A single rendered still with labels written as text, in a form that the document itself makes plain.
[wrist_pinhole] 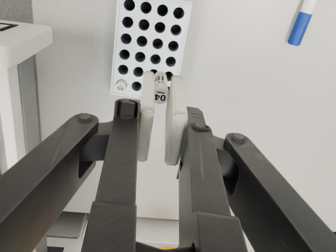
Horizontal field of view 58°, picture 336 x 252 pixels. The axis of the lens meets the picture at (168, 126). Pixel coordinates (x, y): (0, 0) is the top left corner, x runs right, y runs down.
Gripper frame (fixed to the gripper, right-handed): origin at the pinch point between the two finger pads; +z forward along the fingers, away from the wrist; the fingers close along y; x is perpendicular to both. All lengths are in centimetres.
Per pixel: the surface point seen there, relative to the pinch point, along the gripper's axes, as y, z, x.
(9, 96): -13.6, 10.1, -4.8
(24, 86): -13.3, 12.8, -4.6
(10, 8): -53, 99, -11
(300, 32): 17.2, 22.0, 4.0
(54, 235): -12.7, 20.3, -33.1
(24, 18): -48, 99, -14
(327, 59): 22.8, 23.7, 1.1
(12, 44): -12.0, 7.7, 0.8
